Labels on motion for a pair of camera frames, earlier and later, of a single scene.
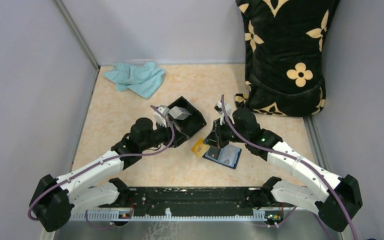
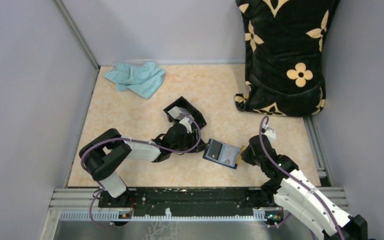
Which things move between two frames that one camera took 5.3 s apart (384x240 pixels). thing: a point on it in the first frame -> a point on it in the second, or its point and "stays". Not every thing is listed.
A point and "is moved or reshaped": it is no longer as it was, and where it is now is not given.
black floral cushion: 284,41 stays
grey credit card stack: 179,113 stays
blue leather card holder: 228,156 stays
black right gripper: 215,137 -> 245,155
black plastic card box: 193,123 stays
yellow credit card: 200,148 is moved or reshaped
